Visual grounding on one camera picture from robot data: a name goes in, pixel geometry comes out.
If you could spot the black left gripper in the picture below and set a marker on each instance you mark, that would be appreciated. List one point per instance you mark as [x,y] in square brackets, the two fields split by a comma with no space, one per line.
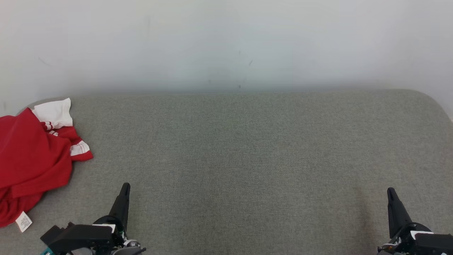
[120,233]

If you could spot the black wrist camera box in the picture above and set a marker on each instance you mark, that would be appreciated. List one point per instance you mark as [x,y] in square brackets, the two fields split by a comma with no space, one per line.
[435,244]
[81,237]

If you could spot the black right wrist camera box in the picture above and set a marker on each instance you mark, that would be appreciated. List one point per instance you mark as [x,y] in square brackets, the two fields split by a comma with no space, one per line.
[435,244]

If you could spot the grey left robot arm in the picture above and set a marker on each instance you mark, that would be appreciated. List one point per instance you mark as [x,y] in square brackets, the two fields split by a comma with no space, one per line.
[129,248]

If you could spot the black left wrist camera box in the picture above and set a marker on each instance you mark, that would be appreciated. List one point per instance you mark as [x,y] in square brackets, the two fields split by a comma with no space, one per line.
[81,237]

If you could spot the red and white jersey shirt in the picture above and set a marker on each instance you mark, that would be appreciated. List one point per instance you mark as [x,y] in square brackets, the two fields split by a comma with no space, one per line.
[53,111]

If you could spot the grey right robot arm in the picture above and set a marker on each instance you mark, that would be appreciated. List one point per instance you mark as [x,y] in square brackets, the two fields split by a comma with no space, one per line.
[387,250]

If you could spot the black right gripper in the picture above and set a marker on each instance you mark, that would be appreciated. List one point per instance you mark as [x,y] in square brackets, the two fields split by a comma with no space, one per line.
[405,239]

